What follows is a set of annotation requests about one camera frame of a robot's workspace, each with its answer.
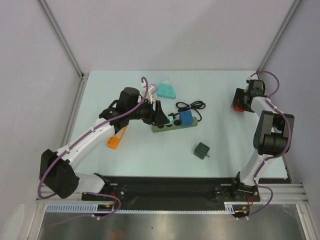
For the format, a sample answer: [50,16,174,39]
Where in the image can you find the light blue plug charger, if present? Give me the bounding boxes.
[167,116,174,125]

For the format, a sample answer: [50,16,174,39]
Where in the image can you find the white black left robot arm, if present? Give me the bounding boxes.
[39,87,170,200]

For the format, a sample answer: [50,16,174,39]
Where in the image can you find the green power strip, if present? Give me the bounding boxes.
[151,117,199,133]

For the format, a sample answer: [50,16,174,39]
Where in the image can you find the white cable duct rail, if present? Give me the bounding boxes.
[46,202,250,217]

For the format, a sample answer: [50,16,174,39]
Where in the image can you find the dark green cube socket adapter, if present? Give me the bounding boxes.
[193,142,210,160]

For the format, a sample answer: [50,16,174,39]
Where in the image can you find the right aluminium frame post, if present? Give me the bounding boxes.
[256,0,304,72]

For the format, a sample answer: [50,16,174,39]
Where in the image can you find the left aluminium frame post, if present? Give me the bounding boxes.
[34,0,88,81]

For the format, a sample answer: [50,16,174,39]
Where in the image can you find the aluminium frame post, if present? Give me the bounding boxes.
[34,0,88,81]
[256,0,304,72]

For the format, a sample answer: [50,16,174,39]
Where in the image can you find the orange power strip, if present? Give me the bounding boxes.
[106,126,128,150]

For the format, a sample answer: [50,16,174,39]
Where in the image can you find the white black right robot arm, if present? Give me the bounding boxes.
[230,79,295,202]

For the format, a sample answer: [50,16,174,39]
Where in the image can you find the teal mountain-shaped power strip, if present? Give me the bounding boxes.
[156,79,177,100]

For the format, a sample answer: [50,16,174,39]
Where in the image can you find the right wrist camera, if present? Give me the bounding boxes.
[246,79,266,95]

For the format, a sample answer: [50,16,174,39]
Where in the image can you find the blue cube socket adapter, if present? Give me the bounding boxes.
[179,110,194,127]

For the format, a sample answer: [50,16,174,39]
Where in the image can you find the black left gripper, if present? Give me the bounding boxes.
[127,97,169,126]

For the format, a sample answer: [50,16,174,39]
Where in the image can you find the red cube socket adapter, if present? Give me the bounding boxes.
[233,101,244,113]

